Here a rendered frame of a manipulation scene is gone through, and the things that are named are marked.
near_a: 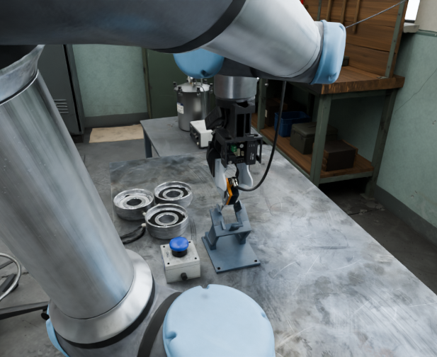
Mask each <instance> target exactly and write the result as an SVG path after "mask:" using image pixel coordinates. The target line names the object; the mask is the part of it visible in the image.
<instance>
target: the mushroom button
mask: <svg viewBox="0 0 437 357"><path fill-rule="evenodd" d="M188 246H189V243H188V240H187V239H186V238H184V237H175V238H173V239H172V240H171V241H170V242H169V247H170V249H171V250H173V251H177V252H178V253H181V252H182V251H184V250H186V249H187V248H188Z"/></svg>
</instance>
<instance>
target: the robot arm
mask: <svg viewBox="0 0 437 357"><path fill-rule="evenodd" d="M345 42H346V30H345V28H344V26H343V25H342V24H340V23H331V22H326V21H325V20H321V21H320V22H319V21H313V20H312V18H311V17H310V15H309V14H308V12H307V11H306V10H305V8H304V6H303V5H302V4H301V3H300V1H299V0H0V239H1V240H2V242H3V243H4V244H5V245H6V246H7V247H8V248H9V250H10V251H11V252H12V253H13V255H14V256H15V257H16V258H17V259H18V260H19V261H20V263H21V264H22V265H23V266H24V268H25V269H26V270H27V271H28V272H29V274H30V275H31V276H32V277H33V278H34V279H35V281H36V282H37V283H38V284H39V286H40V287H41V288H42V289H43V290H44V291H45V292H46V293H47V295H48V296H49V297H50V301H49V305H48V308H47V314H48V315H49V316H50V318H49V319H48V320H47V321H46V327H47V333H48V336H49V338H50V341H51V342H52V343H53V345H54V346H55V347H56V348H57V349H58V350H59V351H61V352H62V353H63V354H64V355H65V356H66V357H276V355H275V350H274V346H275V342H274V335H273V330H272V327H271V323H270V322H269V320H268V318H267V316H266V314H265V312H264V311H263V310H262V309H261V307H260V306H259V305H258V304H257V303H256V302H255V301H254V300H253V299H251V298H250V297H249V296H248V295H246V294H244V293H243V292H241V291H239V290H236V289H234V288H231V287H227V286H224V285H208V286H207V288H204V289H202V287H201V286H197V287H194V288H191V289H189V290H187V291H185V292H184V293H182V292H179V291H177V290H174V289H171V288H168V287H166V286H163V285H160V284H158V283H157V282H156V281H155V279H154V277H153V275H152V272H151V271H150V268H149V266H148V264H147V262H146V261H145V260H144V259H143V258H142V257H141V256H140V255H139V254H137V253H135V252H133V251H131V250H129V249H125V247H124V246H123V243H122V241H121V239H120V237H119V235H118V233H117V231H116V229H115V227H114V225H113V223H112V220H111V218H110V216H109V214H108V212H107V210H106V208H105V206H104V204H103V202H102V200H101V197H100V195H99V194H98V191H97V190H96V187H95V186H94V184H93V181H92V180H91V177H90V175H89V173H88V171H87V169H86V167H85V165H84V163H83V161H82V159H81V157H80V155H79V152H78V150H77V148H76V146H75V144H74V142H73V140H72V138H71V136H70V134H69V132H68V129H67V127H66V125H65V124H64V121H63V119H62V117H61V115H60V114H59V111H58V109H57V107H56V105H55V102H54V101H53V99H52V97H51V95H50V92H49V91H48V89H47V86H46V84H45V82H44V80H43V78H42V76H41V74H40V72H39V70H38V68H37V64H38V59H39V57H40V54H41V52H42V50H43V48H44V46H45V45H86V44H101V45H124V46H136V47H144V48H147V49H150V50H154V51H156V52H163V53H169V54H173V55H174V59H175V61H176V64H177V65H178V67H179V69H180V70H181V71H182V72H183V73H184V74H186V75H187V76H189V77H192V78H194V79H203V78H210V77H213V76H214V94H215V104H216V105H217V106H216V107H215V108H214V109H213V110H212V111H211V112H210V113H209V115H208V116H207V117H206V118H205V119H204V120H205V128H206V130H212V132H211V135H212V141H208V150H207V153H206V159H207V163H208V166H209V169H210V173H211V174H212V178H213V181H214V183H215V186H216V188H217V190H218V192H219V194H220V195H221V196H222V197H223V198H225V191H226V189H227V182H226V178H225V171H226V170H227V165H229V164H234V165H235V166H236V168H237V171H236V174H235V176H236V178H237V180H238V182H237V183H238V185H239V186H240V187H242V188H244V187H245V185H247V186H249V187H252V185H253V181H252V177H251V175H250V173H249V169H250V165H252V164H255V163H256V161H257V162H258V163H260V164H261V154H262V142H263V137H262V136H261V135H260V134H258V133H257V131H255V129H253V128H252V127H251V114H252V113H255V95H256V84H257V81H258V80H259V78H260V79H261V78H262V79H275V80H282V81H295V82H302V83H308V84H310V85H313V84H332V83H334V82H335V81H336V80H337V78H338V76H339V73H340V70H341V65H342V61H343V57H344V49H345ZM258 143H259V144H260V150H259V155H258V154H257V152H258ZM220 154H221V155H220Z"/></svg>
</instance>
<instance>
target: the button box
mask: <svg viewBox="0 0 437 357"><path fill-rule="evenodd" d="M188 243H189V246H188V248H187V249H186V250H184V251H182V252H181V253H178V252H177V251H173V250H171V249H170V247H169V244H166V245H161V261H162V265H163V268H164V273H165V276H166V282H167V283H173V282H177V281H185V280H187V279H191V278H197V277H200V259H199V257H198V254H197V251H196V249H195V246H194V244H193V240H189V241H188Z"/></svg>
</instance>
